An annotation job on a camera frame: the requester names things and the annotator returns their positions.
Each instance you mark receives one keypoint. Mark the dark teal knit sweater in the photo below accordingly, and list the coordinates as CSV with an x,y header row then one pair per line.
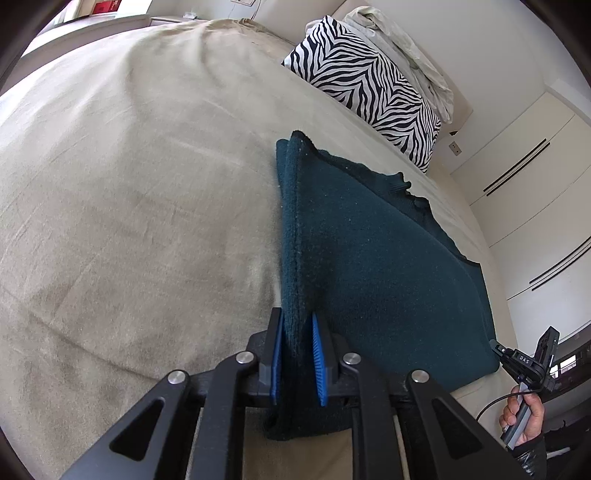
x,y
369,254

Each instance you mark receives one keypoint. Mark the zebra print pillow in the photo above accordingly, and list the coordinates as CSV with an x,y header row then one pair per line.
x,y
369,78

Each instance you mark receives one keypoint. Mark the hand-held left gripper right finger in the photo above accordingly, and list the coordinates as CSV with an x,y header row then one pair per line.
x,y
319,364

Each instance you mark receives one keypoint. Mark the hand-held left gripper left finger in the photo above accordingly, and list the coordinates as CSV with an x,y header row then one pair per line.
x,y
276,360

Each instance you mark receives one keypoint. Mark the person's right hand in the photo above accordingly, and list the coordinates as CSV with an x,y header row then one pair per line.
x,y
531,415

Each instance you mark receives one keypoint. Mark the folded white duvet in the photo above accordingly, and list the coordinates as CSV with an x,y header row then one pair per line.
x,y
411,50

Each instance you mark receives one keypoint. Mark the white wardrobe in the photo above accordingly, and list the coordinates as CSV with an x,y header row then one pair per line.
x,y
531,207

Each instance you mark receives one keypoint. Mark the bed with beige sheet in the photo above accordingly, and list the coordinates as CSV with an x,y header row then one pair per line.
x,y
138,184

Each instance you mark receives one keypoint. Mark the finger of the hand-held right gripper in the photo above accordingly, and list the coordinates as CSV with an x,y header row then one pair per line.
x,y
549,346

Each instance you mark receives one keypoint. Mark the red box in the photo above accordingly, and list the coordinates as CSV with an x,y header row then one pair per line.
x,y
106,6

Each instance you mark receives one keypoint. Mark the white nightstand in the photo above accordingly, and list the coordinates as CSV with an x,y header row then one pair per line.
x,y
175,20

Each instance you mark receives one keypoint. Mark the person's right forearm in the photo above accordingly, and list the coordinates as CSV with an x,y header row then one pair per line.
x,y
531,459

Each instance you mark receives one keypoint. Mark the wall socket by wardrobe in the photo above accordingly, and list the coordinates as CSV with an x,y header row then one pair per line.
x,y
456,147

